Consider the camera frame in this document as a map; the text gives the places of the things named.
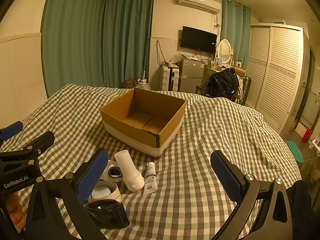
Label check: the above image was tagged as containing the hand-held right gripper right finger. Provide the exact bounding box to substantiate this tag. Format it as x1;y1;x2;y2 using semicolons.
210;150;300;240

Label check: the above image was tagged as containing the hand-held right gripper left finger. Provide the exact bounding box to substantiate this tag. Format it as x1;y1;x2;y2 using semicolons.
25;148;109;240

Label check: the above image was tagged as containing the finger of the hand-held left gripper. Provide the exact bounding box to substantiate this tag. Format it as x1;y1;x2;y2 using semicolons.
0;121;24;142
0;131;55;167

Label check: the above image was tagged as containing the white tape roll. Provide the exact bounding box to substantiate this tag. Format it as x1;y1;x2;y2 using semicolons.
87;180;122;204

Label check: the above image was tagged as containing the white plastic bottle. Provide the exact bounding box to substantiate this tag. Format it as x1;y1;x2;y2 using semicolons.
114;150;145;193

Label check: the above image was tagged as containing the black glossy container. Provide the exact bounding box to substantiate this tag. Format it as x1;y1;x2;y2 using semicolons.
86;199;130;229

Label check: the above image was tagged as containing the white squeeze tube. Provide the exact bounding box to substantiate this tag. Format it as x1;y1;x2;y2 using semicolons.
142;162;156;196

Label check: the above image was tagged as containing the cardboard box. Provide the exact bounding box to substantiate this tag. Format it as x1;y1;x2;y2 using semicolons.
100;87;187;158

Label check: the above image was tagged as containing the person's left hand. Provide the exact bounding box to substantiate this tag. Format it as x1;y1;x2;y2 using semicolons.
7;192;26;229

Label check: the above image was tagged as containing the checkered bed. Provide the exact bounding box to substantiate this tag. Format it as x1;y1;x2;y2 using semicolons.
0;84;302;240

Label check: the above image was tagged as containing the teal oval board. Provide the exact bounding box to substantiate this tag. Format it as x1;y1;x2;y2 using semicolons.
286;140;304;164

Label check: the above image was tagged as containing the dark cloth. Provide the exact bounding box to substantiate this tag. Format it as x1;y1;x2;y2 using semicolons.
285;180;320;240

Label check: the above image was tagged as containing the red fire extinguisher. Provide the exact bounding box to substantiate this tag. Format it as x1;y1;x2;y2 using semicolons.
301;127;313;143

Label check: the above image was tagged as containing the silver hard suitcase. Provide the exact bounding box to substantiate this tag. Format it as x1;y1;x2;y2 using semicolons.
239;75;252;105

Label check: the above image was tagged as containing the pile of black clothes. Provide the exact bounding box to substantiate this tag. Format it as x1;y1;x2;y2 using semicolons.
201;68;240;103

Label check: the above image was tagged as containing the cluttered side table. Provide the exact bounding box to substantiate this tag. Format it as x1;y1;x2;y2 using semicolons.
309;134;320;153

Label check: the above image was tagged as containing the clear plastic bag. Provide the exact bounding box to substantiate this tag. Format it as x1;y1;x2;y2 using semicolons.
136;79;152;90
170;51;190;64

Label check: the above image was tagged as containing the wooden dressing table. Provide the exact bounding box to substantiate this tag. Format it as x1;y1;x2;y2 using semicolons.
204;65;247;85

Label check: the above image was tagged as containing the silver small fridge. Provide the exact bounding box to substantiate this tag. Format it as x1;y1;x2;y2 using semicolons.
179;58;204;93

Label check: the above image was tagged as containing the white louvred wardrobe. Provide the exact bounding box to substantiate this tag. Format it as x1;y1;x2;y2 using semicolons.
244;24;310;135

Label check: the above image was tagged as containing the white ribbed suitcase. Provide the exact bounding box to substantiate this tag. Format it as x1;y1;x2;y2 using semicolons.
160;66;180;92

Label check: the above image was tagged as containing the wide green curtain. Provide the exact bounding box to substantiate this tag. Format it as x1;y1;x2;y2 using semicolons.
41;0;155;99

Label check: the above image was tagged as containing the white oval vanity mirror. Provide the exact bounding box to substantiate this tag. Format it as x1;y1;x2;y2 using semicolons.
215;39;233;68

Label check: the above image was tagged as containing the narrow green curtain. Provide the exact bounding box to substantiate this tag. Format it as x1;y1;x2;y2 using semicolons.
222;0;251;68

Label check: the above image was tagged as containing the white air conditioner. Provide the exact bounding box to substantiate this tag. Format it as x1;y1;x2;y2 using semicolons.
174;0;222;14

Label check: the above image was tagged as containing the black wall television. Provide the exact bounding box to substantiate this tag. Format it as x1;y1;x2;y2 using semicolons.
180;26;217;51

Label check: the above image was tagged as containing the hanging wall cable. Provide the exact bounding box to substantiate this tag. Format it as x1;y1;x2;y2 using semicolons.
156;40;166;65

